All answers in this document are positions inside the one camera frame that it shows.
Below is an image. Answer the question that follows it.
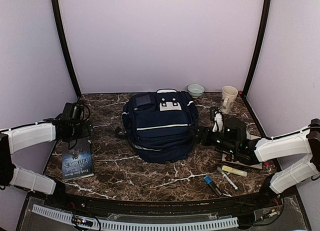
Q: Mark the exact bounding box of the black frame post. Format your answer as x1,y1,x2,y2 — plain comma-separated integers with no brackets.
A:
51,0,82,99
242,0,271,97

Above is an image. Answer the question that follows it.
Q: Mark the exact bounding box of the square floral plate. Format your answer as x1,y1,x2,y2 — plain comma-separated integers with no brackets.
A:
221,133,263,170

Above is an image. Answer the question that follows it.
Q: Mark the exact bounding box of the celadon bowl at back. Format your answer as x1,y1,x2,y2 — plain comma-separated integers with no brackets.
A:
187,83,205,99

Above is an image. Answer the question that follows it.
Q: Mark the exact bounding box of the black right frame post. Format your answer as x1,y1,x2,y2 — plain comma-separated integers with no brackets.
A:
242,0,271,97

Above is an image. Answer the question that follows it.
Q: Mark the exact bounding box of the white marker pen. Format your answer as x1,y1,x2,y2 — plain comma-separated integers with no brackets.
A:
217,167,239,191

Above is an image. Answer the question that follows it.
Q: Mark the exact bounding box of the yellow highlighter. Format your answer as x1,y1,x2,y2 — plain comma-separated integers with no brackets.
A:
222,165,248,177

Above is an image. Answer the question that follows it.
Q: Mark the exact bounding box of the navy blue student backpack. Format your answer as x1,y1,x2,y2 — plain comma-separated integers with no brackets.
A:
114,89,199,164

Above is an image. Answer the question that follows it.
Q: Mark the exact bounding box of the black marker blue cap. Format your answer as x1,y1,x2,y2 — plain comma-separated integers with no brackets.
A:
203,175,223,197

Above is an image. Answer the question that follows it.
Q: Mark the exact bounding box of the cream ceramic mug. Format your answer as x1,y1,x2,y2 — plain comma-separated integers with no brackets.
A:
220,86,239,114

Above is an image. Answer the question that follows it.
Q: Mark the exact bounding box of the grey slotted cable duct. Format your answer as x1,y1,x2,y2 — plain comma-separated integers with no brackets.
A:
31,204,239,231

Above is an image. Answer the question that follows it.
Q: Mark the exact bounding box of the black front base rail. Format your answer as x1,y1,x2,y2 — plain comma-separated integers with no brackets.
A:
27,184,301,219

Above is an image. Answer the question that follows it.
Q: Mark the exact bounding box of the black left frame post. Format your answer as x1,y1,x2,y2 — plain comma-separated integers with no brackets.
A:
51,0,82,99

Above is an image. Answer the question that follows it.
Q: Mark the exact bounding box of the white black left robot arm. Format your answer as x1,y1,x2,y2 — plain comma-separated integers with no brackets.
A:
0,102,93,209

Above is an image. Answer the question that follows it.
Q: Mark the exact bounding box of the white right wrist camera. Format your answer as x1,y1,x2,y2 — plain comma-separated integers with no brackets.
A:
209,106,224,133

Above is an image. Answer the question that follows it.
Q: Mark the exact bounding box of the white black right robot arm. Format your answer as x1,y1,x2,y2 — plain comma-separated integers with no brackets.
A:
195,117,320,208

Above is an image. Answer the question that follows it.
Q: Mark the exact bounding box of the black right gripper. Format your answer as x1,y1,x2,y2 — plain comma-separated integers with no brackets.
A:
189,126,238,156

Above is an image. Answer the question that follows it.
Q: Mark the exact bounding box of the dark blue novel book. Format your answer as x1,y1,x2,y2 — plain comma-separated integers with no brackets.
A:
62,137,94,182

